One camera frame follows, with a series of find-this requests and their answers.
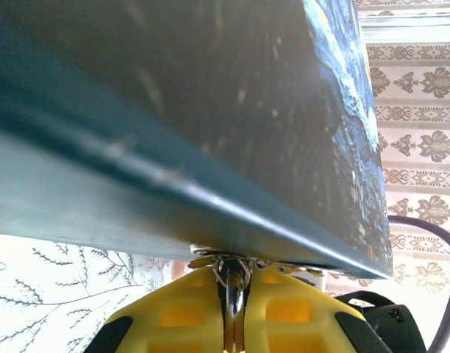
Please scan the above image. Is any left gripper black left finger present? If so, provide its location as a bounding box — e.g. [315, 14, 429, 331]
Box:
[85, 315, 135, 353]

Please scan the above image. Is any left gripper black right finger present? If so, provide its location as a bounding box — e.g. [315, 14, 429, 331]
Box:
[334, 310, 394, 353]

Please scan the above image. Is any yellow padlock with steel shackle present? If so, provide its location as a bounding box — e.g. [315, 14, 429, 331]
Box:
[99, 257, 381, 353]

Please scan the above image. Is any starry night print tin box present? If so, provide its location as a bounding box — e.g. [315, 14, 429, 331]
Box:
[0, 0, 395, 281]

